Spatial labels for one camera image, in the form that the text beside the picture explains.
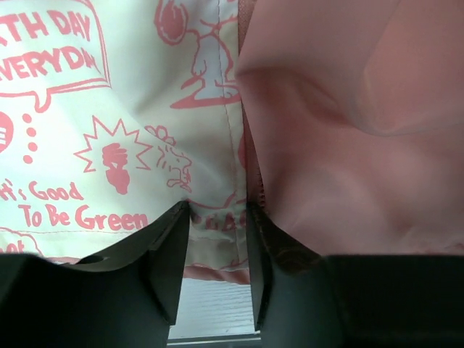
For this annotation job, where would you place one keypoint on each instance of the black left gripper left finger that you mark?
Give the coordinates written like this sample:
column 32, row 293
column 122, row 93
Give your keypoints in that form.
column 126, row 295

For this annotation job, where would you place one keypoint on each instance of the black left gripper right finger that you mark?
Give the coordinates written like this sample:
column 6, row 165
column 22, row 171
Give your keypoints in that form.
column 302, row 299

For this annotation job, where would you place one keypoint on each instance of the pink cream printed hooded jacket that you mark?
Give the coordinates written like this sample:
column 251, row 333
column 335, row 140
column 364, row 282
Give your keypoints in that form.
column 342, row 119

